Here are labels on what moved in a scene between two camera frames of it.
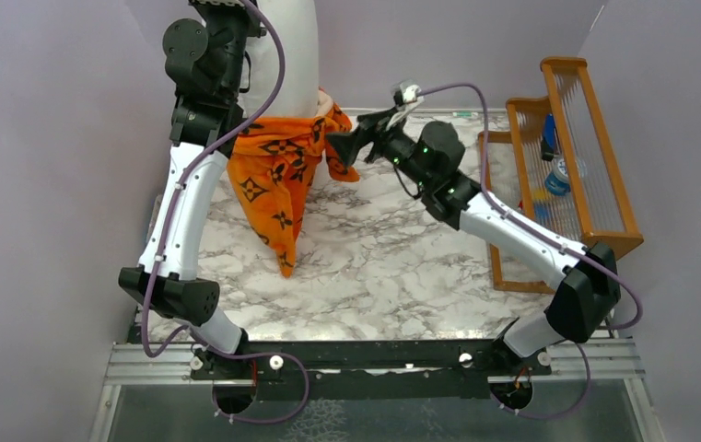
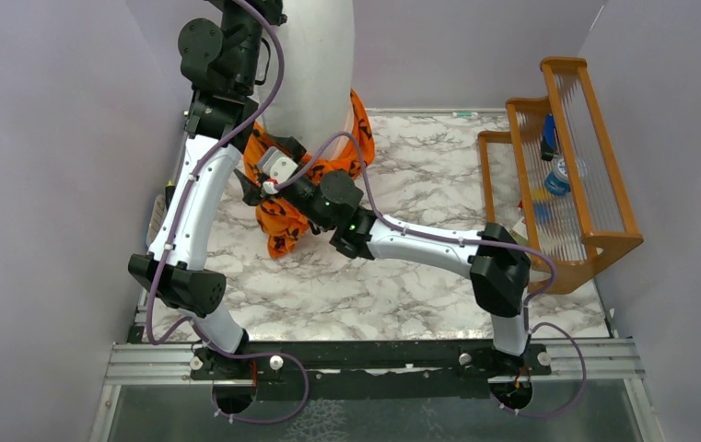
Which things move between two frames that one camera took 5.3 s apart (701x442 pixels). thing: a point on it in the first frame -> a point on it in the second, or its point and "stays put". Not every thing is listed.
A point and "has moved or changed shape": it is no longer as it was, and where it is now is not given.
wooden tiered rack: x=559 y=165 stays put
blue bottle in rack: x=557 y=181 stays put
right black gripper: x=346 y=145 -> x=251 y=194
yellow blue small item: x=541 y=205 stays put
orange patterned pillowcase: x=272 y=168 has moved or changed shape
